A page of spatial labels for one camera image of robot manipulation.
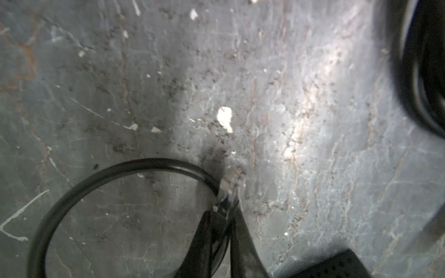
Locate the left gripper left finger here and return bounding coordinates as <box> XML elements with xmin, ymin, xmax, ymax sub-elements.
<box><xmin>174</xmin><ymin>211</ymin><xmax>215</xmax><ymax>278</ymax></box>

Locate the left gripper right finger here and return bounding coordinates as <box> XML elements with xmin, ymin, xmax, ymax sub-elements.
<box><xmin>229</xmin><ymin>206</ymin><xmax>269</xmax><ymax>278</ymax></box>

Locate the small black ethernet cable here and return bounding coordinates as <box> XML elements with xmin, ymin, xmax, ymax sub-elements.
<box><xmin>27</xmin><ymin>158</ymin><xmax>246</xmax><ymax>278</ymax></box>

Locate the flat black perforated box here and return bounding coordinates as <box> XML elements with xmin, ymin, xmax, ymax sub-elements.
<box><xmin>290</xmin><ymin>249</ymin><xmax>372</xmax><ymax>278</ymax></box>

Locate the coiled thick black cable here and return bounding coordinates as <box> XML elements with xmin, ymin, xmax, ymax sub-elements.
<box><xmin>387</xmin><ymin>0</ymin><xmax>445</xmax><ymax>138</ymax></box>

